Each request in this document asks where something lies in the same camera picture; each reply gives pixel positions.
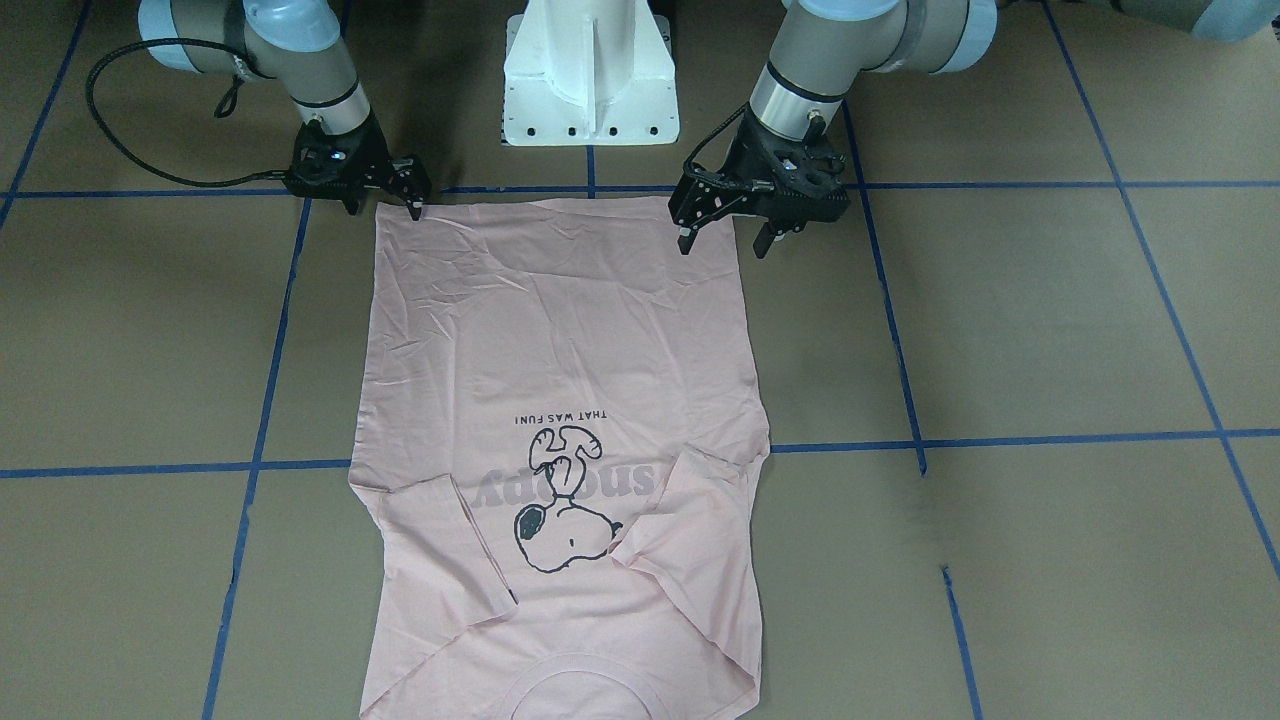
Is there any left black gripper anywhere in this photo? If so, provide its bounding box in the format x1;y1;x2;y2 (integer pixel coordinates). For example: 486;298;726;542
668;105;851;259

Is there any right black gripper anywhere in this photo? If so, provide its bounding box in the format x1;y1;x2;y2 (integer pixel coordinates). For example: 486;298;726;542
284;114;433;222

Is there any pink Snoopy t-shirt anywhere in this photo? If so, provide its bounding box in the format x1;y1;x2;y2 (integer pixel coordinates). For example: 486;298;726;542
349;197;771;719

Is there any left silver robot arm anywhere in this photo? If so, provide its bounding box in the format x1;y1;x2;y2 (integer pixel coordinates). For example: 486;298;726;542
668;1;1002;258

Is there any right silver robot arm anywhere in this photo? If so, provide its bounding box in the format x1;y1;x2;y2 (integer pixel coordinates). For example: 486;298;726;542
137;1;430;222

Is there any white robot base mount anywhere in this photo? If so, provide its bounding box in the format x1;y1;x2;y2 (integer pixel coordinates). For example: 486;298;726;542
500;1;680;147

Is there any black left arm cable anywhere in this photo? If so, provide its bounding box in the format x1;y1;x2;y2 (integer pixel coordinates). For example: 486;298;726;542
84;37;301;190

